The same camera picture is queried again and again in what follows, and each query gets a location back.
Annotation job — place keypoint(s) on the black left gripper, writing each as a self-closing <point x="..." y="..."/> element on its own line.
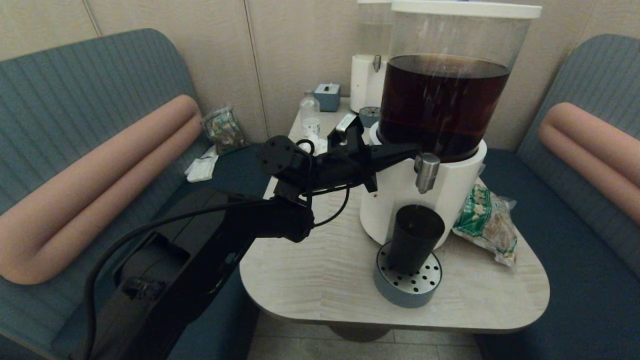
<point x="345" y="167"/>

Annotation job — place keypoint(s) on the silver dispenser tap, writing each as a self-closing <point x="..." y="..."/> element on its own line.
<point x="428" y="172"/>

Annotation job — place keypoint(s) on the black plastic cup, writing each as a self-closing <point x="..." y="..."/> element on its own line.
<point x="414" y="240"/>

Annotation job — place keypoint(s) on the small round drip tray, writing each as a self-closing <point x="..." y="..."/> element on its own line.
<point x="371" y="115"/>

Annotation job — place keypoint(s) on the large dispenser with dark tea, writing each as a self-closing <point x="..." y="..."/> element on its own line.
<point x="450" y="200"/>

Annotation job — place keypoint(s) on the small white drink dispenser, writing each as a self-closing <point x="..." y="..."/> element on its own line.
<point x="365" y="85"/>

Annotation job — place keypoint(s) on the crumpled white tissue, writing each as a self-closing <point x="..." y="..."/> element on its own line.
<point x="320" y="145"/>

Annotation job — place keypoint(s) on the blue grey tissue box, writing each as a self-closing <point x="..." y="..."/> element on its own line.
<point x="327" y="99"/>

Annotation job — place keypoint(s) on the clear plastic bottle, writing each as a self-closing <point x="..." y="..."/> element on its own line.
<point x="310" y="114"/>

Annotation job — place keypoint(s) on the green white snack bag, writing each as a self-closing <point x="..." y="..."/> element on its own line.
<point x="485" y="225"/>

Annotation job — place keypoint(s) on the round perforated drip tray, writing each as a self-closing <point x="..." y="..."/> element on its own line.
<point x="400" y="295"/>

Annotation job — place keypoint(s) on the white large dispenser lid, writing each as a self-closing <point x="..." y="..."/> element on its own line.
<point x="465" y="9"/>

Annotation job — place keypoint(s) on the brown green snack bag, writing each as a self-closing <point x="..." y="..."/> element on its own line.
<point x="225" y="131"/>

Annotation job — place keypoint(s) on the short pink bolster cushion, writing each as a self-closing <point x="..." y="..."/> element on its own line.
<point x="590" y="145"/>

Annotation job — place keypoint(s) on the white napkin pack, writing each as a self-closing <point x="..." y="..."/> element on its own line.
<point x="202" y="169"/>

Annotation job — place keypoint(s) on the teal bench with short bolster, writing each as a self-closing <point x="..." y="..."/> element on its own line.
<point x="575" y="275"/>

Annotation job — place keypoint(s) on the long pink bolster cushion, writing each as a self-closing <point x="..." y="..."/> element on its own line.
<point x="100" y="185"/>

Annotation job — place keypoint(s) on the teal bench with long bolster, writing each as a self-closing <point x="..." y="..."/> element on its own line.
<point x="75" y="100"/>

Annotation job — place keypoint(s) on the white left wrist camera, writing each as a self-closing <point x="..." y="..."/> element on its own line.
<point x="345" y="124"/>

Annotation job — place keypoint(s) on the dark table pedestal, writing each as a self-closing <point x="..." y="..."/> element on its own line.
<point x="359" y="333"/>

